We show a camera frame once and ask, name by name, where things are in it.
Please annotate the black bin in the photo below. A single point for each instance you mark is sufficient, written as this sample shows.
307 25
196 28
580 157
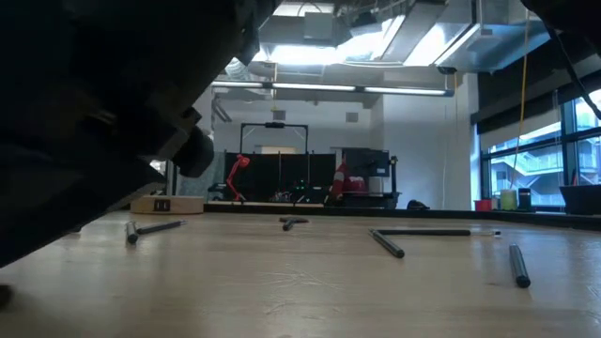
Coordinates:
582 199

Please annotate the black monitor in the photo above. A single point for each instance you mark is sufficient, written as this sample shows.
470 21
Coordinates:
371 162

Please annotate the long ceiling light strip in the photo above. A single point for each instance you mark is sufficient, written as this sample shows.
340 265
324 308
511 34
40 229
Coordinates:
310 87

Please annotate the red articulated desk lamp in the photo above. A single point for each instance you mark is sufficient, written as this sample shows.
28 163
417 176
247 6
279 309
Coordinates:
233 178

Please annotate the red cup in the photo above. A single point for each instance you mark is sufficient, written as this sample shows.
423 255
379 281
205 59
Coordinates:
482 205

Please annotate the black cart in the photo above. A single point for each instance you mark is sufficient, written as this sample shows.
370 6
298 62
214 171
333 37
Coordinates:
371 201

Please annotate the grey square wall speaker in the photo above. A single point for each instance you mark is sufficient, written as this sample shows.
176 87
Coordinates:
279 115
352 117

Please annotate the black cup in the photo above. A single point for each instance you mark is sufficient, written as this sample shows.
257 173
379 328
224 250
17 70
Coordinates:
524 199

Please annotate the large window black frame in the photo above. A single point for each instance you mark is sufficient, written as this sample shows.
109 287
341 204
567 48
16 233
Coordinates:
526 164

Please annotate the black rounded object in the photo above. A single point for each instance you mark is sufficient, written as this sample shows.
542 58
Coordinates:
417 205

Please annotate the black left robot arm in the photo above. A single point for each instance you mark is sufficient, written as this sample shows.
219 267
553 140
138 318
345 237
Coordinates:
117 47

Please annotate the red object white print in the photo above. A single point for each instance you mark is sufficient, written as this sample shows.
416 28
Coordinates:
347 183

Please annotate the black partition panel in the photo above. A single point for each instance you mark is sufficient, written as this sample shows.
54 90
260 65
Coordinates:
291 171

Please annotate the silver air duct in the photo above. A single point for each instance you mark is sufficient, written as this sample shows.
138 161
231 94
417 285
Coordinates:
493 42

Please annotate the yellow-green container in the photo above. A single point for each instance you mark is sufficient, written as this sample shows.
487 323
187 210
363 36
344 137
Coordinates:
508 200

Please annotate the white box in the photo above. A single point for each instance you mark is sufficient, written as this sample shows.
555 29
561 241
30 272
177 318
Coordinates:
375 184

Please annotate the white cylinder lamp wooden base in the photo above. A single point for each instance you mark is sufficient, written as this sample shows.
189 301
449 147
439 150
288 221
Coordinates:
178 205

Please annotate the black gantry frame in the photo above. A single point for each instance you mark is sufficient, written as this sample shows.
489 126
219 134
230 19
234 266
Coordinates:
274 125

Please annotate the angled-tip black makeup brush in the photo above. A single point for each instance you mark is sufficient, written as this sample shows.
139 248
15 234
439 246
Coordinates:
288 225

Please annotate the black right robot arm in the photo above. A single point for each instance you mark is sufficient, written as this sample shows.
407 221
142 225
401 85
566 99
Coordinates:
577 11

